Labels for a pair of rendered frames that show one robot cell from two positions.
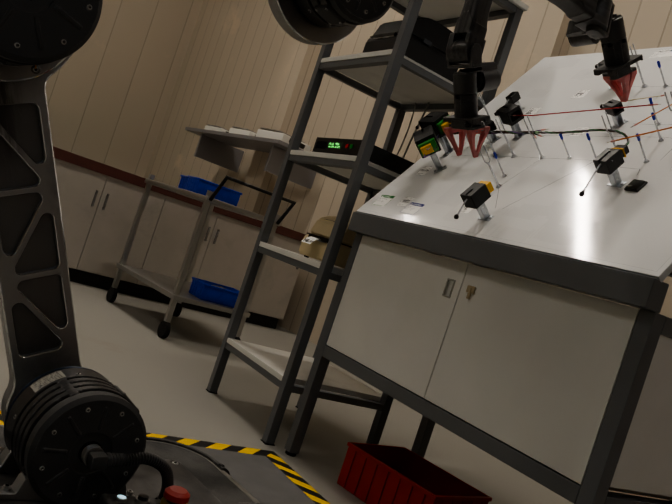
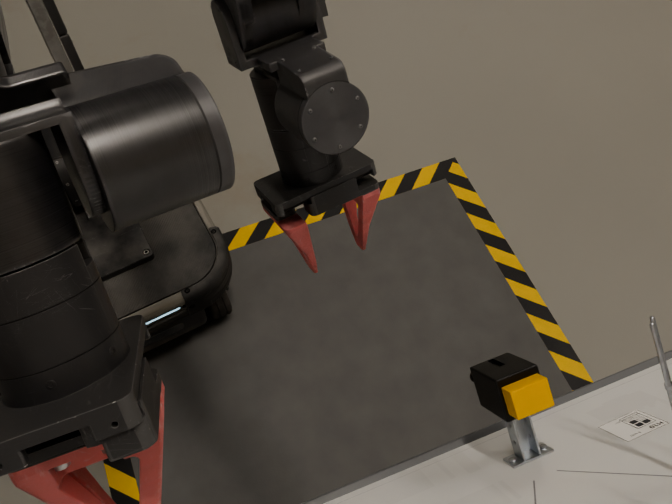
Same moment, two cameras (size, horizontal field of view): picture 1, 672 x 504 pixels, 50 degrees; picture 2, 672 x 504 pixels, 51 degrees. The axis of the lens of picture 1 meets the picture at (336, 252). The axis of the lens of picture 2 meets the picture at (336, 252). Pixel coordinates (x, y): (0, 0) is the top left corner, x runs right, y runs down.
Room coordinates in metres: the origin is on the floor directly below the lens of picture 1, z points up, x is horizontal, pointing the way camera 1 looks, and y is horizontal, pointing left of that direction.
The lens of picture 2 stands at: (1.86, -0.59, 1.65)
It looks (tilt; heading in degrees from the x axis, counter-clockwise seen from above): 59 degrees down; 100
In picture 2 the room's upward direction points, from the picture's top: straight up
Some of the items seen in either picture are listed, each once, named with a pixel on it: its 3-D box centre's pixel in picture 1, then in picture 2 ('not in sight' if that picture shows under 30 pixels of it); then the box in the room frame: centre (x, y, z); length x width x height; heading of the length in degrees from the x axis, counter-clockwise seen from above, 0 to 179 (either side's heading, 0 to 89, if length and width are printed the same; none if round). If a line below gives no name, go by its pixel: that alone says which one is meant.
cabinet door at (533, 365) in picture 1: (518, 360); not in sight; (1.77, -0.51, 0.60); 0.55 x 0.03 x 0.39; 32
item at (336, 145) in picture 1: (369, 161); not in sight; (2.81, -0.01, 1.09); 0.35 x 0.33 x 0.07; 32
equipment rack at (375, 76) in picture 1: (359, 205); not in sight; (2.89, -0.03, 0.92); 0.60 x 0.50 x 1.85; 32
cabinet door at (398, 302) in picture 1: (391, 308); not in sight; (2.24, -0.22, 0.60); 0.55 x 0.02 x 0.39; 32
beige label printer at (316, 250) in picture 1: (349, 244); not in sight; (2.77, -0.04, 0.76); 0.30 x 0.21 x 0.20; 126
